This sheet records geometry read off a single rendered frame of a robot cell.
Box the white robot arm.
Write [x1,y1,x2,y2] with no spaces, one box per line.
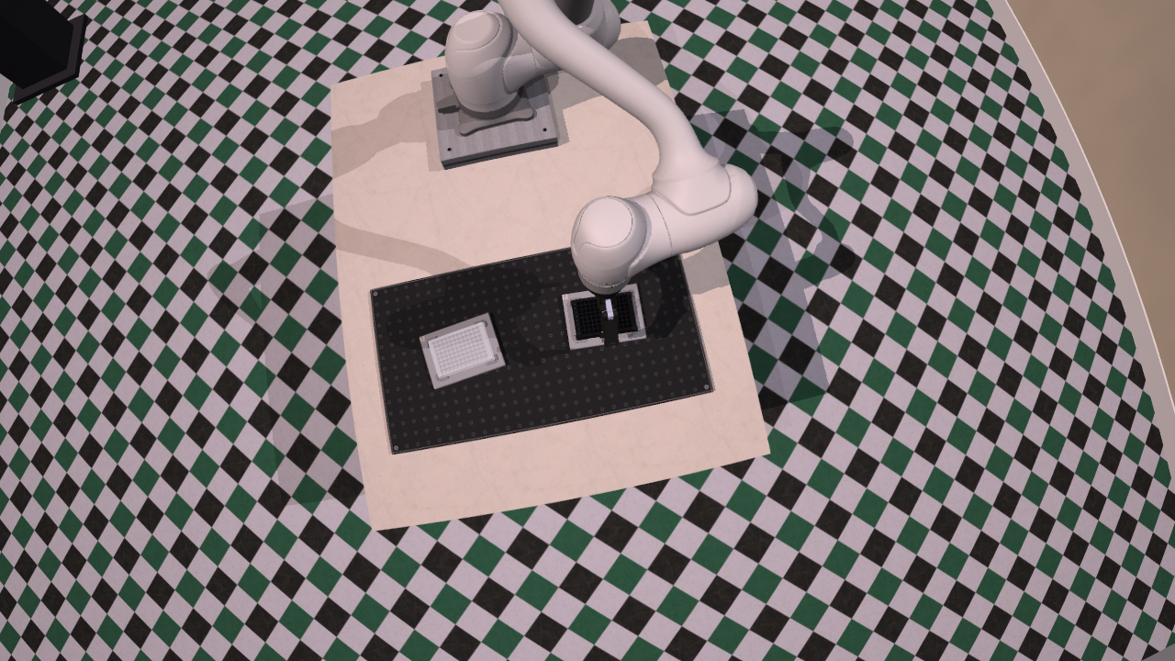
[436,0,758,295]

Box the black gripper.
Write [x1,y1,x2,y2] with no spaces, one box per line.
[588,289,620,346]

